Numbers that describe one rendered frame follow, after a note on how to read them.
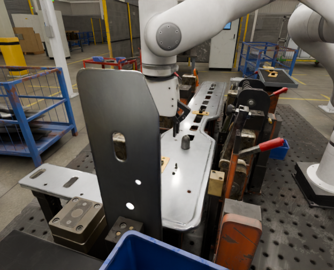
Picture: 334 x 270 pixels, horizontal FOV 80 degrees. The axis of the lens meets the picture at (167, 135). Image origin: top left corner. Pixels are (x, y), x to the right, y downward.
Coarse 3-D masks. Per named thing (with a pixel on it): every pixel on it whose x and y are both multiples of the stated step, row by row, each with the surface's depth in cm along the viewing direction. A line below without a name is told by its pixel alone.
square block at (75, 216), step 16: (64, 208) 41; (80, 208) 41; (96, 208) 41; (64, 224) 37; (80, 224) 37; (96, 224) 40; (64, 240) 38; (80, 240) 36; (96, 240) 41; (96, 256) 42
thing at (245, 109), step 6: (228, 108) 48; (240, 108) 49; (246, 108) 47; (228, 114) 48; (234, 114) 48; (240, 114) 47; (246, 114) 46; (252, 114) 47; (234, 120) 51; (240, 120) 47; (234, 126) 48; (240, 126) 48; (234, 132) 49; (228, 138) 53; (228, 144) 51; (228, 150) 52; (222, 156) 54; (228, 156) 53
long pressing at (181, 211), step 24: (216, 96) 125; (192, 120) 93; (168, 144) 74; (192, 144) 74; (168, 168) 62; (192, 168) 62; (168, 192) 53; (192, 192) 53; (168, 216) 46; (192, 216) 46
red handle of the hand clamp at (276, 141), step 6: (276, 138) 48; (282, 138) 48; (264, 144) 49; (270, 144) 49; (276, 144) 48; (282, 144) 47; (246, 150) 52; (252, 150) 51; (258, 150) 50; (264, 150) 50; (240, 156) 53
